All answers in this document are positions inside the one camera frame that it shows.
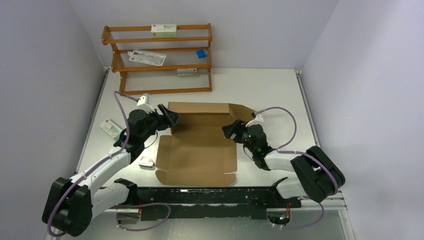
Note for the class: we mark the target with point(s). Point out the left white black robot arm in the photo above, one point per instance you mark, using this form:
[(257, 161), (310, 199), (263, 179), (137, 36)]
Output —
[(73, 202)]

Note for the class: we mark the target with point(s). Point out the white green product box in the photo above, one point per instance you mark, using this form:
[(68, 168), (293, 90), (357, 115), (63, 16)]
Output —
[(164, 31)]

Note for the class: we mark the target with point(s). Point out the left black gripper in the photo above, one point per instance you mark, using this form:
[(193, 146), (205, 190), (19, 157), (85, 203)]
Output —
[(171, 116)]

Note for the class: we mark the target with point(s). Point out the small blue block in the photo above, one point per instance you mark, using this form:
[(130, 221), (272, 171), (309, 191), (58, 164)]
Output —
[(201, 53)]

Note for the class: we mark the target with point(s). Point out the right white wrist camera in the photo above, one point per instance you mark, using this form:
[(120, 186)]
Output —
[(257, 119)]

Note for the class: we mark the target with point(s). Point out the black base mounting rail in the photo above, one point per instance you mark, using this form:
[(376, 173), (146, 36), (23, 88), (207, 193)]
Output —
[(208, 202)]

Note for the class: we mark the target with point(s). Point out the small white flat package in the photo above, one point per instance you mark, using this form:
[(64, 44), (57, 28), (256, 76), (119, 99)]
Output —
[(112, 129)]

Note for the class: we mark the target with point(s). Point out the brown cardboard box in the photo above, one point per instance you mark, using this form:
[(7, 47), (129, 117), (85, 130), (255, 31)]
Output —
[(196, 153)]

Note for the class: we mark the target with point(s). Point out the clear plastic packaged item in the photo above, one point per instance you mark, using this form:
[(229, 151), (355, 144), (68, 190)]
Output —
[(147, 57)]

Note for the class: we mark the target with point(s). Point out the small grey product box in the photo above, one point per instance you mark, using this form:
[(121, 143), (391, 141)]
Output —
[(187, 72)]

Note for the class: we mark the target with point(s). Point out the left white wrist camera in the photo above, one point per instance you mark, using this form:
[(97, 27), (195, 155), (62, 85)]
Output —
[(144, 103)]

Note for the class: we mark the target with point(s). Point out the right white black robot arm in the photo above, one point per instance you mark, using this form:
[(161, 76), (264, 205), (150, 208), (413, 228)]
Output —
[(316, 175)]

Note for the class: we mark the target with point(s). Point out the small white red package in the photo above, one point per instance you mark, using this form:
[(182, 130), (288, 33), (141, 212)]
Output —
[(146, 162)]

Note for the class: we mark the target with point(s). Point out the orange wooden shelf rack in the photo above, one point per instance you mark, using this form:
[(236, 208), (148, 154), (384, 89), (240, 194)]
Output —
[(137, 78)]

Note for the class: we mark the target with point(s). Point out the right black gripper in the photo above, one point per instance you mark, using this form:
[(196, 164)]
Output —
[(238, 127)]

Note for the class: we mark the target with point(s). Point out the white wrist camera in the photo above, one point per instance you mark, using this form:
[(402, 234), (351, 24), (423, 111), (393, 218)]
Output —
[(257, 119), (144, 103)]

